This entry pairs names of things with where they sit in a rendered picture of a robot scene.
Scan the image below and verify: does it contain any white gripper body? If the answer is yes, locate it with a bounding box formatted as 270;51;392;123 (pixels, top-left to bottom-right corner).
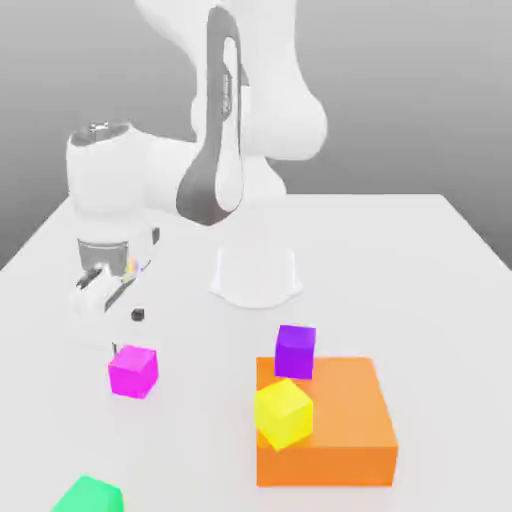
69;265;140;322

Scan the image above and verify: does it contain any small magenta cube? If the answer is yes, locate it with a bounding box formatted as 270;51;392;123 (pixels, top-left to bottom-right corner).
107;344;160;400

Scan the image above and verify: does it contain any small green cube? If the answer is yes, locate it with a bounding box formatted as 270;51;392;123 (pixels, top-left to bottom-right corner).
50;474;125;512

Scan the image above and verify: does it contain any small purple cube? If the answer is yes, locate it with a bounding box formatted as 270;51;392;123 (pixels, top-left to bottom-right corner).
274;324;317;381

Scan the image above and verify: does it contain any small yellow cube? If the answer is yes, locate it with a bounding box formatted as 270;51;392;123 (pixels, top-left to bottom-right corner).
254;378;314;453

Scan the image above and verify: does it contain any large orange box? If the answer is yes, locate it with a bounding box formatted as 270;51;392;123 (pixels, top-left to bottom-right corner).
255;356;399;488

